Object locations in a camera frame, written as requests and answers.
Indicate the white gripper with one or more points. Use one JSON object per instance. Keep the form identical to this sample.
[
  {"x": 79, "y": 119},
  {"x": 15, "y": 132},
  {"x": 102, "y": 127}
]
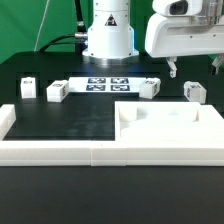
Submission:
[{"x": 185, "y": 28}]

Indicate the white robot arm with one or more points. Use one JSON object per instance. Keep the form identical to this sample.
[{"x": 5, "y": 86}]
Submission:
[{"x": 110, "y": 38}]

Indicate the white marker sheet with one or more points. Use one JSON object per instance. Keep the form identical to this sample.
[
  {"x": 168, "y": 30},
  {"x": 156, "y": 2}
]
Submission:
[{"x": 105, "y": 84}]

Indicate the white U-shaped fence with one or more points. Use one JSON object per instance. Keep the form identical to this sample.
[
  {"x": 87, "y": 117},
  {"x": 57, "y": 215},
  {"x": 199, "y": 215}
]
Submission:
[{"x": 105, "y": 153}]

